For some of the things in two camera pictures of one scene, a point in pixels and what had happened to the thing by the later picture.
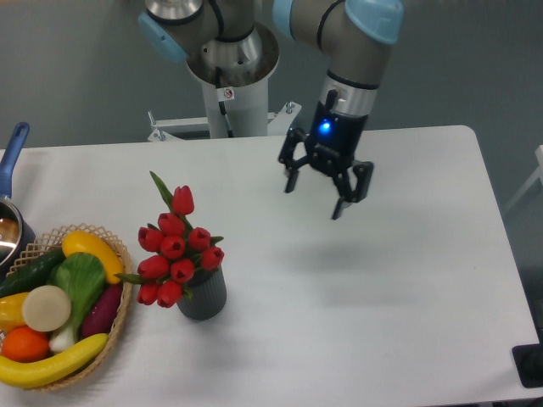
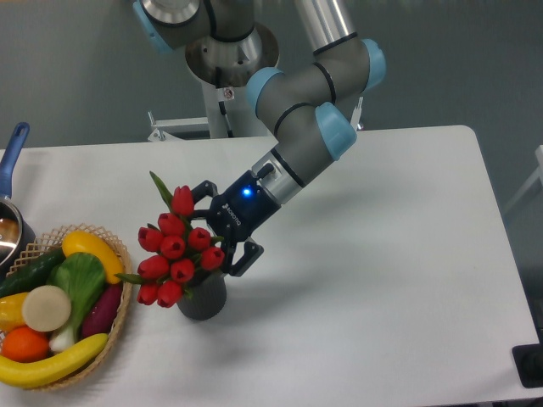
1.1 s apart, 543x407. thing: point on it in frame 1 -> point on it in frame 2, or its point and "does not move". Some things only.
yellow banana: x=55 y=369 does not move
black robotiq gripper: x=332 y=146 -> x=238 y=213
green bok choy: x=81 y=276 does not move
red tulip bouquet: x=178 y=251 does not move
